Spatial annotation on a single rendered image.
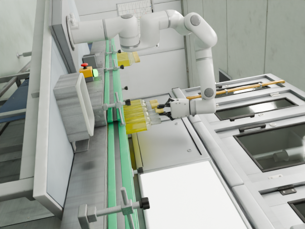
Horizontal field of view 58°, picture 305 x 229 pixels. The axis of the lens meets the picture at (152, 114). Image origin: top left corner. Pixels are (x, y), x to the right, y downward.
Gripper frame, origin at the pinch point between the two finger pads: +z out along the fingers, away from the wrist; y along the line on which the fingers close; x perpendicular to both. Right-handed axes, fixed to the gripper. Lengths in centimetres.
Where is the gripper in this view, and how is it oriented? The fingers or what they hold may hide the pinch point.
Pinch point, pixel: (161, 109)
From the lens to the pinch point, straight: 147.9
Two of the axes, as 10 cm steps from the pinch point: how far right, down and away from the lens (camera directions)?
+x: -1.1, 4.6, -8.8
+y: -1.3, -8.8, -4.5
